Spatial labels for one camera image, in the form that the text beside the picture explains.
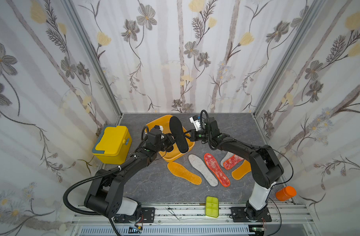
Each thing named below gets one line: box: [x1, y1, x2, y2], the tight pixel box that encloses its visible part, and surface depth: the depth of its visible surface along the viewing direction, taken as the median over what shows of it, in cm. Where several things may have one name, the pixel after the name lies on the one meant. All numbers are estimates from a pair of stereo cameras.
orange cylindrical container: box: [275, 185, 298, 202], surface depth 76 cm
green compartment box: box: [205, 195, 219, 219], surface depth 78 cm
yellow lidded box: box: [91, 125, 133, 165], surface depth 88 cm
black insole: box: [169, 116, 189, 154], surface depth 88 cm
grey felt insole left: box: [188, 153, 219, 187], surface depth 92 cm
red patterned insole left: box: [203, 152, 231, 188], surface depth 91 cm
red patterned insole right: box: [223, 154, 245, 171], surface depth 93 cm
